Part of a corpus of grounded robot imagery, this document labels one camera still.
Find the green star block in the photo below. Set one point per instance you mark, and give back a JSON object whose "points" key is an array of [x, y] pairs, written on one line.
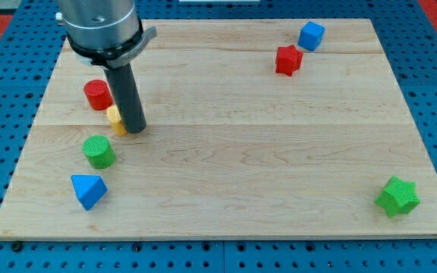
{"points": [[398, 197]]}

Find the red star block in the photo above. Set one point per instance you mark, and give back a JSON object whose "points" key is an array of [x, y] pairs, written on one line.
{"points": [[288, 60]]}

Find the blue triangular prism block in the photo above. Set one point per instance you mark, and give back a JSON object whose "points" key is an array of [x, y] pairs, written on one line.
{"points": [[89, 189]]}

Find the wooden board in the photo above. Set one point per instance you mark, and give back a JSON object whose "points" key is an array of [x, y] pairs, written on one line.
{"points": [[232, 150]]}

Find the yellow cylinder block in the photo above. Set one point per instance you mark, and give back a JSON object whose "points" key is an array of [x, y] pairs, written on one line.
{"points": [[115, 121]]}

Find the green cylinder block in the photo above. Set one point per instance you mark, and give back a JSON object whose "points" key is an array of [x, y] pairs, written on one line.
{"points": [[98, 151]]}

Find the red cylinder block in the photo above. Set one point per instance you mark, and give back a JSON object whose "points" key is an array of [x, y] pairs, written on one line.
{"points": [[98, 94]]}

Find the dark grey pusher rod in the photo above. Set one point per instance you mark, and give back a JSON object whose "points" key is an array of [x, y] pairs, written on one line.
{"points": [[125, 94]]}

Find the blue cube block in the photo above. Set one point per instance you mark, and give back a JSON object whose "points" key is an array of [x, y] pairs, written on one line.
{"points": [[311, 36]]}

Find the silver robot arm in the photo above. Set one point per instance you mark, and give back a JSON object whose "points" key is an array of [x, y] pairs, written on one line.
{"points": [[110, 34]]}

